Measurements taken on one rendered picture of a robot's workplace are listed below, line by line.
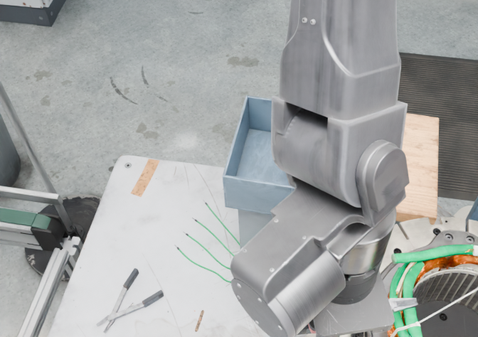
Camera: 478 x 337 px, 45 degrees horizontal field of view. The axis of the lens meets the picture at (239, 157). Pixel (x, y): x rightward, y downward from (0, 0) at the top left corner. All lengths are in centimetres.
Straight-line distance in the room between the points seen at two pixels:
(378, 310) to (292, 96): 21
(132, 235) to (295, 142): 80
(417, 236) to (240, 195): 27
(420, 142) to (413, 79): 165
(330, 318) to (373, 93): 21
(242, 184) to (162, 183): 38
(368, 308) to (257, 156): 52
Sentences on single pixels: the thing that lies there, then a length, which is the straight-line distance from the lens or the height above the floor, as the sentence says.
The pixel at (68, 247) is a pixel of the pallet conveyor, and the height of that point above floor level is 67.
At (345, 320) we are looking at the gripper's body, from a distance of 50.
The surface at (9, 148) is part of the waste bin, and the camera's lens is 225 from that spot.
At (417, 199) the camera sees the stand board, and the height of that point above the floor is 106.
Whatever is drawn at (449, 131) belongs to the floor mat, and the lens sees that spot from 239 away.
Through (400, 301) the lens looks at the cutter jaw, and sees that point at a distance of 61.
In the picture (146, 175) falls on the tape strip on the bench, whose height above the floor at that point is 78.
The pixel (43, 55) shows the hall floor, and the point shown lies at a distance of 279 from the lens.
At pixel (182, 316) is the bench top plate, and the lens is 106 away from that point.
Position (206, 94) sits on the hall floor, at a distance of 244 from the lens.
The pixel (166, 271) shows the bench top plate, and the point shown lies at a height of 78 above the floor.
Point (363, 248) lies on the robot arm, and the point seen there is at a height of 139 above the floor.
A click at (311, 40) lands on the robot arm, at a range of 35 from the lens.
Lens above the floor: 175
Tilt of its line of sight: 52 degrees down
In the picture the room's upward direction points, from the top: 3 degrees counter-clockwise
